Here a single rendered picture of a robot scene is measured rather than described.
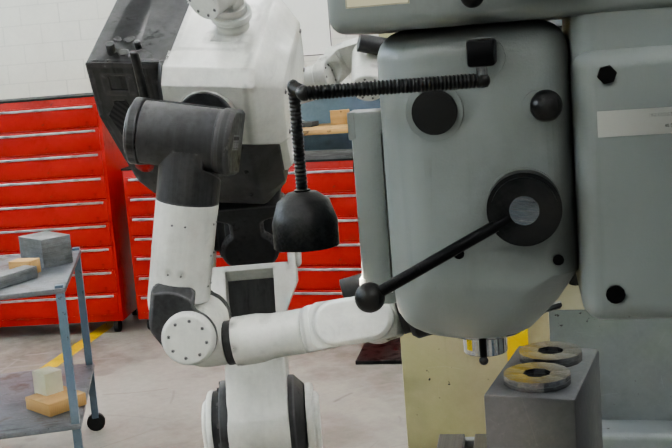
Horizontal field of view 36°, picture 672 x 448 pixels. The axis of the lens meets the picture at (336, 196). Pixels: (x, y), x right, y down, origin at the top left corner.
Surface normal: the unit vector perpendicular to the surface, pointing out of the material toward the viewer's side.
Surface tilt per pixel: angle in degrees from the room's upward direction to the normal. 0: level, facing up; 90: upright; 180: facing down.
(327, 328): 71
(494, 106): 90
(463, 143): 90
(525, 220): 90
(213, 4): 116
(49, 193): 90
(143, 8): 34
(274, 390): 60
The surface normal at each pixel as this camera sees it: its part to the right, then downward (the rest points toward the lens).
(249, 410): -0.02, -0.37
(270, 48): 0.66, -0.49
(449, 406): -0.18, 0.15
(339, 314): -0.14, -0.18
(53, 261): 0.69, 0.05
